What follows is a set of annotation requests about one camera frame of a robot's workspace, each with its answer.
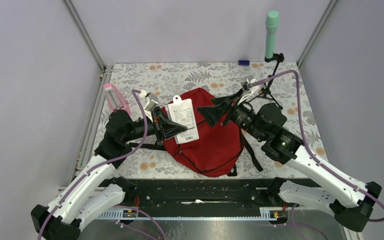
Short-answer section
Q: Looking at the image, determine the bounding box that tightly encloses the black tripod mic stand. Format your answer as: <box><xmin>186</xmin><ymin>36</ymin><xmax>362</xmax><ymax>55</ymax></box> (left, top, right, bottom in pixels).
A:
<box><xmin>249</xmin><ymin>53</ymin><xmax>285</xmax><ymax>110</ymax></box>

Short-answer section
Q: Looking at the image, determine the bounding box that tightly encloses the red backpack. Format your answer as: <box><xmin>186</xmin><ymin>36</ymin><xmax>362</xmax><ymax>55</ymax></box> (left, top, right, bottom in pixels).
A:
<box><xmin>127</xmin><ymin>87</ymin><xmax>264</xmax><ymax>177</ymax></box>

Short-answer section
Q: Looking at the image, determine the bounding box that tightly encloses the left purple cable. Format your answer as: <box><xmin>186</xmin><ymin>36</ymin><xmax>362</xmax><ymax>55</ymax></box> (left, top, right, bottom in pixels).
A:
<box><xmin>36</xmin><ymin>89</ymin><xmax>168</xmax><ymax>240</ymax></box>

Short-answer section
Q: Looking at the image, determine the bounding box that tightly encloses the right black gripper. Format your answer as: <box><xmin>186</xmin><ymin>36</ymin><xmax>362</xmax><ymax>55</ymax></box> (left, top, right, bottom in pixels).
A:
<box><xmin>196</xmin><ymin>87</ymin><xmax>266</xmax><ymax>142</ymax></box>

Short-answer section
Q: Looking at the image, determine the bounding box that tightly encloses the purple cable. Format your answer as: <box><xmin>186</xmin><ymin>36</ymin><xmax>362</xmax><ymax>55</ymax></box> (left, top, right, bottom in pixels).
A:
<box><xmin>36</xmin><ymin>89</ymin><xmax>168</xmax><ymax>240</ymax></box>
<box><xmin>248</xmin><ymin>69</ymin><xmax>384</xmax><ymax>240</ymax></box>

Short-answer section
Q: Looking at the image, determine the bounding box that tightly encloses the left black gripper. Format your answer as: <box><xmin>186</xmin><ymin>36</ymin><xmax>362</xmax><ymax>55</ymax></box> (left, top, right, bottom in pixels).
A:
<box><xmin>123</xmin><ymin>106</ymin><xmax>188</xmax><ymax>143</ymax></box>

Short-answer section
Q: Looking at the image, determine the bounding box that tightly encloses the small blue box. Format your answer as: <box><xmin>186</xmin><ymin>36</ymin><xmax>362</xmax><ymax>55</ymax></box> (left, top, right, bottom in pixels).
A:
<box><xmin>238</xmin><ymin>60</ymin><xmax>250</xmax><ymax>66</ymax></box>

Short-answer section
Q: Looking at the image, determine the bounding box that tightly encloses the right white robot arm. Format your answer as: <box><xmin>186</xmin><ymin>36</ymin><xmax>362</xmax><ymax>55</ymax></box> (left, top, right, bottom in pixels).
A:
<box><xmin>197</xmin><ymin>88</ymin><xmax>382</xmax><ymax>232</ymax></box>

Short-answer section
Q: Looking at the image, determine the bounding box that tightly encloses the small white card pack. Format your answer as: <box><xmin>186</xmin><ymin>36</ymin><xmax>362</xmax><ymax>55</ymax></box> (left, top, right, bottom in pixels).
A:
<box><xmin>167</xmin><ymin>95</ymin><xmax>200</xmax><ymax>144</ymax></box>

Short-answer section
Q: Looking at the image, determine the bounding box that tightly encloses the pink metronome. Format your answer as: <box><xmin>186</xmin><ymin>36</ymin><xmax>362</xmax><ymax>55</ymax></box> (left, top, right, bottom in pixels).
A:
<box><xmin>103</xmin><ymin>83</ymin><xmax>132</xmax><ymax>115</ymax></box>

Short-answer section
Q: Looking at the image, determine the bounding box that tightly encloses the green microphone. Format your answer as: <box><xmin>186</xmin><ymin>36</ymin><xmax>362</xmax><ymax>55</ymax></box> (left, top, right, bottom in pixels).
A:
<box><xmin>264</xmin><ymin>10</ymin><xmax>280</xmax><ymax>62</ymax></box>

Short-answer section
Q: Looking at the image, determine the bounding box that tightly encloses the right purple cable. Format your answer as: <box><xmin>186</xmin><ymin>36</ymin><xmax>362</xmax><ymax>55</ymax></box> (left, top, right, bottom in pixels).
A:
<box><xmin>248</xmin><ymin>69</ymin><xmax>384</xmax><ymax>240</ymax></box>

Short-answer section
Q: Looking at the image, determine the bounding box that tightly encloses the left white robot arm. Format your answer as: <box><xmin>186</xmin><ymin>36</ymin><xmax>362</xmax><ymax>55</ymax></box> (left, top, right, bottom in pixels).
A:
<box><xmin>30</xmin><ymin>89</ymin><xmax>188</xmax><ymax>240</ymax></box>

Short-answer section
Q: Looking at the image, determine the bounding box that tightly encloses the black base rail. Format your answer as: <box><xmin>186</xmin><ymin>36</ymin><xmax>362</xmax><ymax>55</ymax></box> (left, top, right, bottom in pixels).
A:
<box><xmin>89</xmin><ymin>177</ymin><xmax>335</xmax><ymax>219</ymax></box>

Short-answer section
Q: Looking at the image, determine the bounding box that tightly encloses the floral table mat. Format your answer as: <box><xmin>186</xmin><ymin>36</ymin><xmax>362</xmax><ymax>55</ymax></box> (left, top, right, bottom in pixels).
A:
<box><xmin>110</xmin><ymin>61</ymin><xmax>326</xmax><ymax>179</ymax></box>

